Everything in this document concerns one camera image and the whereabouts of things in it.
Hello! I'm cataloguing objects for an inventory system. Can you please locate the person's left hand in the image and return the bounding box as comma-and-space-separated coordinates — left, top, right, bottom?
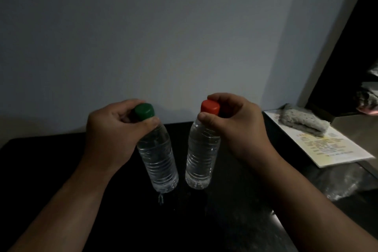
84, 98, 161, 172

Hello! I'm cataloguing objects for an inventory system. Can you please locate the person's right hand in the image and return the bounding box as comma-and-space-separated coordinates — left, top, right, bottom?
197, 93, 277, 167

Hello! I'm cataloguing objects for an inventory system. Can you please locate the red cap water bottle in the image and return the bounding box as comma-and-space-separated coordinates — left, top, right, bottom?
185, 100, 221, 190

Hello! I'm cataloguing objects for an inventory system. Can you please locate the green cap water bottle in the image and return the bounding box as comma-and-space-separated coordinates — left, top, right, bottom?
131, 103, 180, 193

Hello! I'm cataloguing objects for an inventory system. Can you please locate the person's left forearm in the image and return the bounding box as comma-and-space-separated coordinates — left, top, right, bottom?
9, 154, 119, 252

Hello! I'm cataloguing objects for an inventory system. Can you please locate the person's right forearm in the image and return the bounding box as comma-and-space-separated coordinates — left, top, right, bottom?
259, 154, 378, 252

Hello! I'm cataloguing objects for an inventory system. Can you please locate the grey folded towel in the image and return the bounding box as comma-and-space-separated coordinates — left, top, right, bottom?
279, 103, 331, 138

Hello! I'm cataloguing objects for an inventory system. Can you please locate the black glossy table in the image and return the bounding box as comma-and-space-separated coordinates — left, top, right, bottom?
0, 109, 378, 252

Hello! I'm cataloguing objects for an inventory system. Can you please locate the white printed paper sheet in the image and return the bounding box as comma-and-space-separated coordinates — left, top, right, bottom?
263, 109, 376, 169

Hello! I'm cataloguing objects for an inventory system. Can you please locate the grey and pink cloth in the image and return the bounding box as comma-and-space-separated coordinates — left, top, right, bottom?
356, 82, 378, 113

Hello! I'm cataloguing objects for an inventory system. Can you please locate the dark wood wardrobe unit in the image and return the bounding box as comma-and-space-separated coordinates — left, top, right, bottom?
296, 0, 378, 170

